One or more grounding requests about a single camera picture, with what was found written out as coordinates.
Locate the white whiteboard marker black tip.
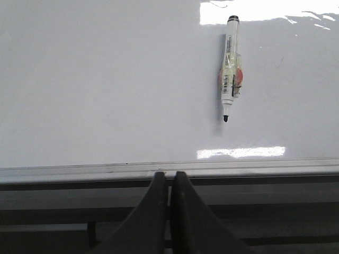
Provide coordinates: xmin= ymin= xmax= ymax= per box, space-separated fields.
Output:
xmin=219 ymin=15 xmax=243 ymax=123

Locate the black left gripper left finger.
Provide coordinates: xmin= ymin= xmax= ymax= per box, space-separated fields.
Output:
xmin=88 ymin=172 xmax=168 ymax=253

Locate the grey metal stand frame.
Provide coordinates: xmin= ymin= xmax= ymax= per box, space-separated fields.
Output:
xmin=1 ymin=183 xmax=338 ymax=253

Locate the white glossy whiteboard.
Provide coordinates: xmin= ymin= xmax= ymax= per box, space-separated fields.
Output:
xmin=1 ymin=1 xmax=338 ymax=168

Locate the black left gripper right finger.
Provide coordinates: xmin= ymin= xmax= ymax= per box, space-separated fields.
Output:
xmin=170 ymin=171 xmax=255 ymax=253

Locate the grey aluminium whiteboard tray rail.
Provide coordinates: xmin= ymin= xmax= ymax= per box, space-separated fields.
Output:
xmin=1 ymin=158 xmax=338 ymax=185

